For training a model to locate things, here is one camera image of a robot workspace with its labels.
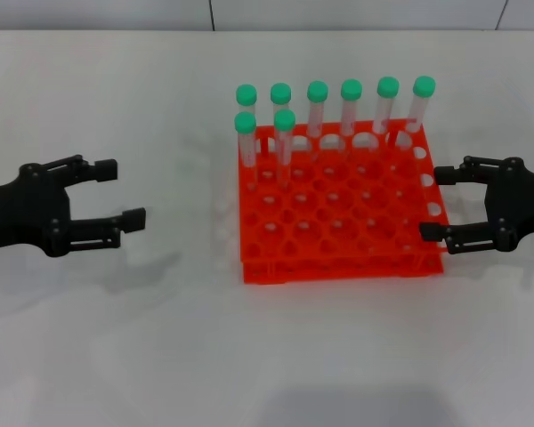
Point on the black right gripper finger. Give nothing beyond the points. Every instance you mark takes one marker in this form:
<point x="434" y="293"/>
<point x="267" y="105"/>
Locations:
<point x="467" y="236"/>
<point x="467" y="172"/>

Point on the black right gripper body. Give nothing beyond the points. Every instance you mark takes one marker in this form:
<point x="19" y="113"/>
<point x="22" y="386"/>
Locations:
<point x="520" y="204"/>

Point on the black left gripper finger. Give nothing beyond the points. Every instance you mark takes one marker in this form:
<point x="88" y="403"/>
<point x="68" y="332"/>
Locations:
<point x="133" y="220"/>
<point x="104" y="170"/>

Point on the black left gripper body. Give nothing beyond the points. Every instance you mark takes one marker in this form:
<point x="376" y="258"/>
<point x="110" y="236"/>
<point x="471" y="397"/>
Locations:
<point x="22" y="213"/>

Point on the green capped clear test tube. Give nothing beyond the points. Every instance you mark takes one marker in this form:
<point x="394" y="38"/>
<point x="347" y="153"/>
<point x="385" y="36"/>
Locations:
<point x="245" y="122"/>
<point x="388" y="86"/>
<point x="285" y="120"/>
<point x="351" y="89"/>
<point x="317" y="91"/>
<point x="246" y="94"/>
<point x="280" y="92"/>
<point x="424" y="85"/>

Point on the orange plastic test tube rack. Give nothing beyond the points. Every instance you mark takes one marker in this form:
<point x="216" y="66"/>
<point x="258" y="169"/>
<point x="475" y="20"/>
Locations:
<point x="338" y="231"/>

